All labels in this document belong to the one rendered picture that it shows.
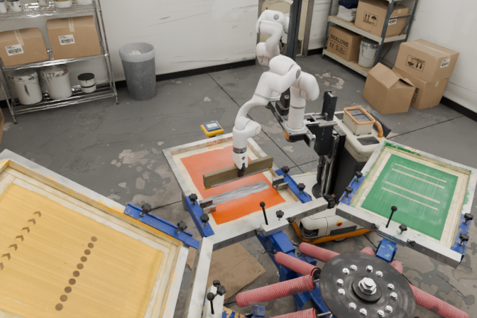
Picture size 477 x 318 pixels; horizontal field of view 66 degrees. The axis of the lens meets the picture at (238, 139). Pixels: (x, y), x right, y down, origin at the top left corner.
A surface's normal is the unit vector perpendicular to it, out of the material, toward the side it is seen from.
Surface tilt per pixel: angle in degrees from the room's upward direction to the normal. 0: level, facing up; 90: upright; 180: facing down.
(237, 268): 0
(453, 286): 0
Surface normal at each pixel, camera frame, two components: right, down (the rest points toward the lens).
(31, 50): 0.54, 0.50
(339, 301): 0.02, -0.83
